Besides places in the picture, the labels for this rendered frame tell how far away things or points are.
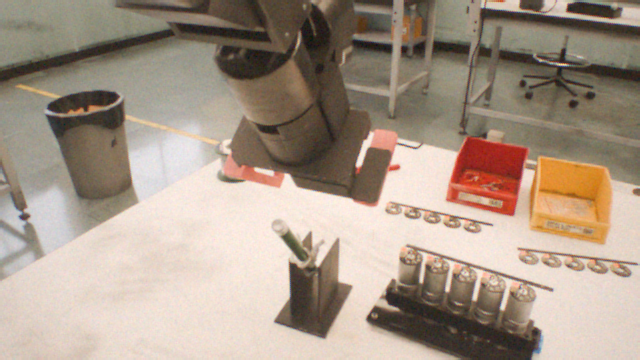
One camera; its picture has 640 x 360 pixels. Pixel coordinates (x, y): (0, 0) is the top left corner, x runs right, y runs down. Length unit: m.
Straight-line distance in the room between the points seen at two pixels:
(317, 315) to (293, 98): 0.27
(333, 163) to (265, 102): 0.09
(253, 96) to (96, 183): 2.06
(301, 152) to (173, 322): 0.26
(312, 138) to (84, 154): 1.97
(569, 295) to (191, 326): 0.42
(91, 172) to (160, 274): 1.74
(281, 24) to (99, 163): 2.06
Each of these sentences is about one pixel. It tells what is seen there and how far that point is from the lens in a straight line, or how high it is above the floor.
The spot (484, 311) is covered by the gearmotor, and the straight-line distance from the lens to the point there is 0.49.
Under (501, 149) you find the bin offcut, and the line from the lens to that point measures 0.79.
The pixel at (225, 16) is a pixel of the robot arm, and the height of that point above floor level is 1.08.
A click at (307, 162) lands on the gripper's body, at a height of 0.95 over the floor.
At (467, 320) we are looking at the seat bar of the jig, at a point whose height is 0.77.
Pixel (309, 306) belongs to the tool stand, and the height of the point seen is 0.75.
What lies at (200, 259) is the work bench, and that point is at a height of 0.75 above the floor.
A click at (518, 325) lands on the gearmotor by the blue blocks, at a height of 0.78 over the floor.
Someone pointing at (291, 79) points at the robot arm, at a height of 1.03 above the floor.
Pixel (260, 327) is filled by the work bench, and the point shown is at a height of 0.75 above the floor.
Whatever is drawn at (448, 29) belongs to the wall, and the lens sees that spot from 5.00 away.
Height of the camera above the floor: 1.11
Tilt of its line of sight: 29 degrees down
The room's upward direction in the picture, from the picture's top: straight up
